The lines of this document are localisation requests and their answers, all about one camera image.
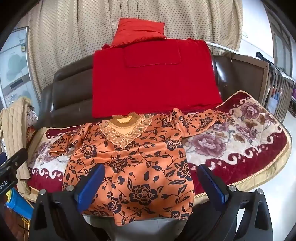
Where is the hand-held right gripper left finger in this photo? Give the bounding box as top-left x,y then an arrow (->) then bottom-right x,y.
29,163 -> 107,241

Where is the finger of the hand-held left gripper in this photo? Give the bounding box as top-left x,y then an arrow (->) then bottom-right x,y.
6,147 -> 29,166

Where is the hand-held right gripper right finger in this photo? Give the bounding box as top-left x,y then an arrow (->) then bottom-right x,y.
197,164 -> 274,241

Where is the orange floral blouse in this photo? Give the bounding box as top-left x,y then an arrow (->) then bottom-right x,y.
50,108 -> 234,226

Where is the blue and yellow plastic object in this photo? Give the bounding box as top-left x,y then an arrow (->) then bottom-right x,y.
5,188 -> 34,220

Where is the beige quilted cloth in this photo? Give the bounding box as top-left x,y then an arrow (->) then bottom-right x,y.
0,97 -> 31,195

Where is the white patterned object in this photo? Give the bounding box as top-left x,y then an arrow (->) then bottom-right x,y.
26,105 -> 38,128

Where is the floral plush blanket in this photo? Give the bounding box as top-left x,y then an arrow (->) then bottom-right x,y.
26,90 -> 292,202

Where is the brown leather sofa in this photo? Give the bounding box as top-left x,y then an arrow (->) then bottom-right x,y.
37,47 -> 233,130

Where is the white refrigerator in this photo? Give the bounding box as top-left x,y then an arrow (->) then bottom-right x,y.
0,27 -> 41,109

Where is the red blanket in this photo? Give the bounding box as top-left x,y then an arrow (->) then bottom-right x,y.
91,38 -> 223,118

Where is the wooden crib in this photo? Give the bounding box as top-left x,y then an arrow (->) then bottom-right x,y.
228,52 -> 296,123

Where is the beige dotted curtain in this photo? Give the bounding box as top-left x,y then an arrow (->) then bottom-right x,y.
25,0 -> 244,93

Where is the red pillow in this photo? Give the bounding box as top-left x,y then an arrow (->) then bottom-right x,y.
110,18 -> 167,49

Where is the glass door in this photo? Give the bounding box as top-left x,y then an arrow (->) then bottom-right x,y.
264,5 -> 295,70

